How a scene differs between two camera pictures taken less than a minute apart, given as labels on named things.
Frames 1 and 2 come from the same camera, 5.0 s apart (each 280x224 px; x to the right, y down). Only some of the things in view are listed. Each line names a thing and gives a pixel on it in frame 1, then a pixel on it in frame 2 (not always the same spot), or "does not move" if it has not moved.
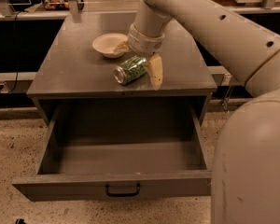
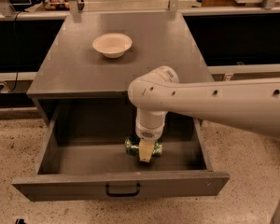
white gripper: (144, 44) → (148, 133)
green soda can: (130, 69) → (133, 147)
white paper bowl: (106, 43) does not move
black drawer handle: (124, 194) does not move
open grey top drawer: (107, 151) does not move
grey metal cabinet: (72, 70) does not move
